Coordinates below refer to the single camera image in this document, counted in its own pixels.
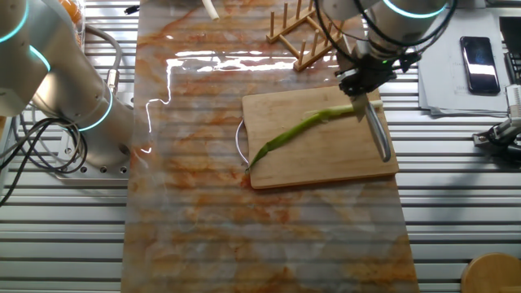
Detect green scallion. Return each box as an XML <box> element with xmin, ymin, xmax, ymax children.
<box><xmin>246</xmin><ymin>99</ymin><xmax>384</xmax><ymax>172</ymax></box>

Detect long white green leek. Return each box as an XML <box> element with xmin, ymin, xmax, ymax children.
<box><xmin>202</xmin><ymin>0</ymin><xmax>221</xmax><ymax>21</ymax></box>

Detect wooden knife rack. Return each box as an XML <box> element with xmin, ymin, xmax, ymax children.
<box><xmin>266</xmin><ymin>0</ymin><xmax>345</xmax><ymax>73</ymax></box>

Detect black keyboard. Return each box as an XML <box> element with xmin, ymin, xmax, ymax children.
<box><xmin>503</xmin><ymin>50</ymin><xmax>521</xmax><ymax>86</ymax></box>

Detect black smartphone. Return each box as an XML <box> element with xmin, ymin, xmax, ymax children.
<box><xmin>460</xmin><ymin>35</ymin><xmax>501</xmax><ymax>95</ymax></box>

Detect orange marble pattern mat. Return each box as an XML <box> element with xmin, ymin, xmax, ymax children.
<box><xmin>120</xmin><ymin>0</ymin><xmax>420</xmax><ymax>293</ymax></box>

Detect wooden mug tree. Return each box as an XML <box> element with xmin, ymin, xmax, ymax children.
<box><xmin>461</xmin><ymin>251</ymin><xmax>521</xmax><ymax>293</ymax></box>

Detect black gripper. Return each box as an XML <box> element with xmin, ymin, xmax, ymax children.
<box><xmin>336</xmin><ymin>52</ymin><xmax>398</xmax><ymax>97</ymax></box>

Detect clear plastic fruit box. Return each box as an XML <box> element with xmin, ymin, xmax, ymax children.
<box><xmin>56</xmin><ymin>0</ymin><xmax>86</xmax><ymax>52</ymax></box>

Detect steel cleaver knife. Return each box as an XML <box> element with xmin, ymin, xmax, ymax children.
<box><xmin>336</xmin><ymin>34</ymin><xmax>392</xmax><ymax>163</ymax></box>

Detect grey flexible hose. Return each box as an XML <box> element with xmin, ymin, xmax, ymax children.
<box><xmin>84</xmin><ymin>24</ymin><xmax>123</xmax><ymax>95</ymax></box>

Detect orange fruit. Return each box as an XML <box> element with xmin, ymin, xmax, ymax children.
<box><xmin>59</xmin><ymin>0</ymin><xmax>82</xmax><ymax>24</ymax></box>

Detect white paper sheets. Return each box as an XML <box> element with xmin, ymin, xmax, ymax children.
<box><xmin>414</xmin><ymin>7</ymin><xmax>514</xmax><ymax>117</ymax></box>

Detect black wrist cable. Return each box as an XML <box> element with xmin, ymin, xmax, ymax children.
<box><xmin>313</xmin><ymin>0</ymin><xmax>459</xmax><ymax>74</ymax></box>

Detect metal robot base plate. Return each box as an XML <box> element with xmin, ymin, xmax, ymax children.
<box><xmin>55</xmin><ymin>129</ymin><xmax>131</xmax><ymax>188</ymax></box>

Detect black base cable bundle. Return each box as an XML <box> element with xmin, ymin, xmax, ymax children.
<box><xmin>0</xmin><ymin>116</ymin><xmax>89</xmax><ymax>207</ymax></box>

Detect wooden cutting board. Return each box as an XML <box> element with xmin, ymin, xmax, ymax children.
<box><xmin>234</xmin><ymin>82</ymin><xmax>401</xmax><ymax>190</ymax></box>

